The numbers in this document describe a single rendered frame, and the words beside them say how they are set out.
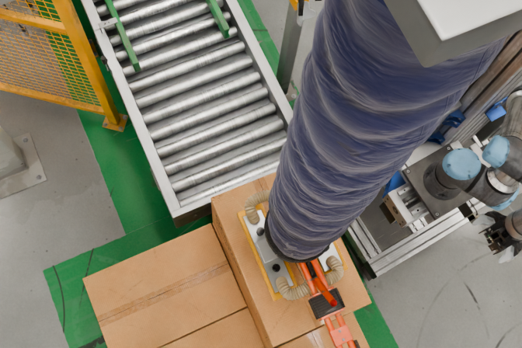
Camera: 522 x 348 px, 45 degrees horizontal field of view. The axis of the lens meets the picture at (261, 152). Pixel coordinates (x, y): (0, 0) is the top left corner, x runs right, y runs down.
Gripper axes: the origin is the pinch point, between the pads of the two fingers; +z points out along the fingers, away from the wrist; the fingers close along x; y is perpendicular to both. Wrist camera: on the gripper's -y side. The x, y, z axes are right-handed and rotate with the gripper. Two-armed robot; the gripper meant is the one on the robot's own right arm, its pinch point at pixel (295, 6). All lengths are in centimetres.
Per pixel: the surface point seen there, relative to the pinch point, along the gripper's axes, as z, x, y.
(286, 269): 40, -80, -7
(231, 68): 93, 25, -18
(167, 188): 89, -34, -51
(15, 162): 133, -2, -130
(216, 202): 54, -51, -30
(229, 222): 54, -59, -26
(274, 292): 40, -88, -12
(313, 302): 27, -94, -1
